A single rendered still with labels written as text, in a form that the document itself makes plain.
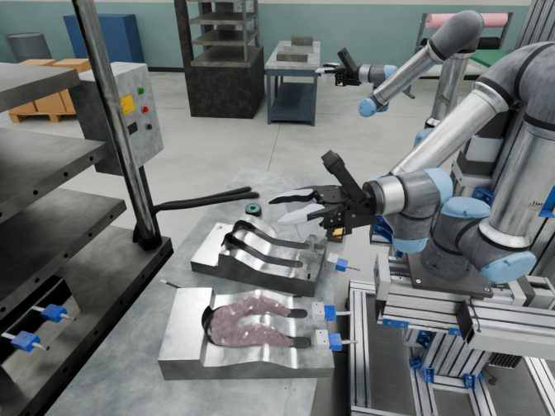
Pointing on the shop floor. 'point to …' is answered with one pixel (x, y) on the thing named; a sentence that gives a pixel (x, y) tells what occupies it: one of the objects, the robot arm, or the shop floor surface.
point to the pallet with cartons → (64, 106)
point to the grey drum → (28, 46)
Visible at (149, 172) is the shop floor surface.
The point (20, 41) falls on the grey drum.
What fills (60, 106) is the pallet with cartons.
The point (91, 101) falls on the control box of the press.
